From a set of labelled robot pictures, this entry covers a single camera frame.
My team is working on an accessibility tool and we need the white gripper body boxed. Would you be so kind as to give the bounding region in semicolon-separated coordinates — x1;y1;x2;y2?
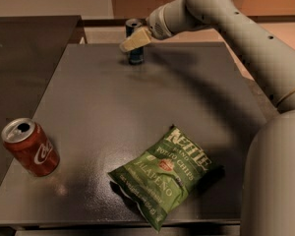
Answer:
147;6;173;40

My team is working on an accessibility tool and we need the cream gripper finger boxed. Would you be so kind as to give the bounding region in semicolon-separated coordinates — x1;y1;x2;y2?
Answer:
119;28;151;52

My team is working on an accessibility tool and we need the blue silver redbull can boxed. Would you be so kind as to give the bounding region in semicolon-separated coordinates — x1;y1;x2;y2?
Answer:
125;19;144;65

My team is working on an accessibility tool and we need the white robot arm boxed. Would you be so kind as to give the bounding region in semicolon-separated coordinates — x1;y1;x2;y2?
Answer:
120;0;295;236

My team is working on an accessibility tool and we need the green jalapeno chip bag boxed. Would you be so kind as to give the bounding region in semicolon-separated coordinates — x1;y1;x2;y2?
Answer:
109;126;221;230

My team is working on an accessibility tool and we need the red coca-cola can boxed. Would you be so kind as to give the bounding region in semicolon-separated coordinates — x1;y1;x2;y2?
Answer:
1;118;60;177

